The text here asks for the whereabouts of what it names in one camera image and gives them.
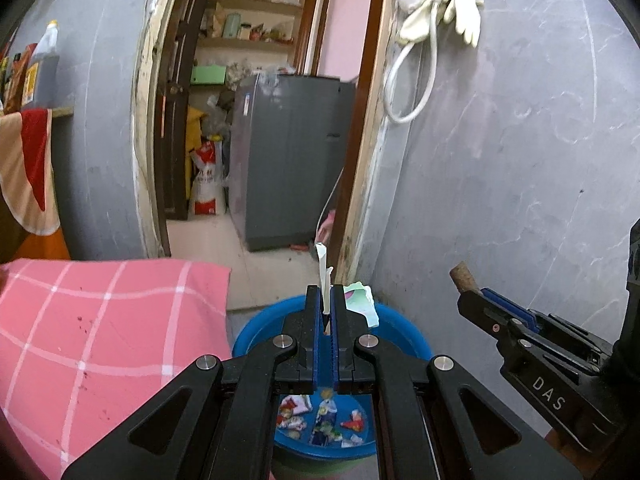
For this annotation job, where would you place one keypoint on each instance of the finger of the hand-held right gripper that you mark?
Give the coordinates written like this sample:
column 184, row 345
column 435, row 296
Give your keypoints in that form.
column 482, row 317
column 510, row 307

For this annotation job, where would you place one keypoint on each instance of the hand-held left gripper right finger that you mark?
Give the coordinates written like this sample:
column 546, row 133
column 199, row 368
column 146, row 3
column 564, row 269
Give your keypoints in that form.
column 335, row 350

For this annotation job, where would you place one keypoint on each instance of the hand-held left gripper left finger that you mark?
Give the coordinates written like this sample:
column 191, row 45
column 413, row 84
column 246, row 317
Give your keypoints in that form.
column 316, row 340

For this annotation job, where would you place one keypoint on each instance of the brown cork piece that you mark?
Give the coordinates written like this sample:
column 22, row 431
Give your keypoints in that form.
column 462, row 275

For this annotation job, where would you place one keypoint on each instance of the white green paper wrapper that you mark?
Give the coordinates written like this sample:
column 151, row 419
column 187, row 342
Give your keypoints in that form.
column 362, row 305

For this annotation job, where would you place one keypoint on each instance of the blue plastic bucket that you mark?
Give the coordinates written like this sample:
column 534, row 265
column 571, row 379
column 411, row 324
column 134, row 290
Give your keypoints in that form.
column 260, row 330

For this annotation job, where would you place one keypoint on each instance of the white paper strip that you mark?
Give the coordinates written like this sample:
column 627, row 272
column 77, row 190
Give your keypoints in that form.
column 322, row 280

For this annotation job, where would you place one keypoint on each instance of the pink cloth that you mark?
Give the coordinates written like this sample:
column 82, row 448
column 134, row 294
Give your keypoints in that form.
column 326, row 226

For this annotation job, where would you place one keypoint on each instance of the grey washing machine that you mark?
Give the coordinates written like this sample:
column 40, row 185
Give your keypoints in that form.
column 290, row 160

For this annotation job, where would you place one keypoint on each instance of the red white sack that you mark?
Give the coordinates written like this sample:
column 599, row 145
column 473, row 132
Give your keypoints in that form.
column 205, row 190

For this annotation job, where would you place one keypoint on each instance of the pink checked tablecloth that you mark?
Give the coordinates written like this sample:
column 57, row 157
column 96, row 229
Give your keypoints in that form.
column 100, row 335

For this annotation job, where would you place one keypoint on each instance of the dark wooden door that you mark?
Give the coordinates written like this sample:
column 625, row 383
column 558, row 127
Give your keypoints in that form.
column 172, row 160

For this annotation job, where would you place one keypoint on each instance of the yellow bag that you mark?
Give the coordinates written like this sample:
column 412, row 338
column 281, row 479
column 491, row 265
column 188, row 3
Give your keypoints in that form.
column 192, row 125

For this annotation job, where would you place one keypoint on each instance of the green box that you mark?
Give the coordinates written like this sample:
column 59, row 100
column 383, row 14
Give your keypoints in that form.
column 210, row 75

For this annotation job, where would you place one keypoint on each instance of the cream rubber gloves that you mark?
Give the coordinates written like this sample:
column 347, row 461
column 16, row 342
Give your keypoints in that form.
column 465, row 10

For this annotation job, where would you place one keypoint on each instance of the wooden shelf unit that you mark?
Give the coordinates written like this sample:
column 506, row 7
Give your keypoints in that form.
column 250, row 42

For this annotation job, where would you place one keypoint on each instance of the pale green jar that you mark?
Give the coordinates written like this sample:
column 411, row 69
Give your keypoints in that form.
column 231, row 26

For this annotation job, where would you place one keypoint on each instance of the orange red striped cloth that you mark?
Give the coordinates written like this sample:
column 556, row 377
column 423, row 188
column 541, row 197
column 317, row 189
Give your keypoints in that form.
column 30, row 160

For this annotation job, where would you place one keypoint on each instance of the large cooking oil jug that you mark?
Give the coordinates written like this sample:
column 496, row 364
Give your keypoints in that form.
column 42, row 75

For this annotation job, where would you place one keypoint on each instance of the wooden door frame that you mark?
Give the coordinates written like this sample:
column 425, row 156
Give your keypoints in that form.
column 142, row 135

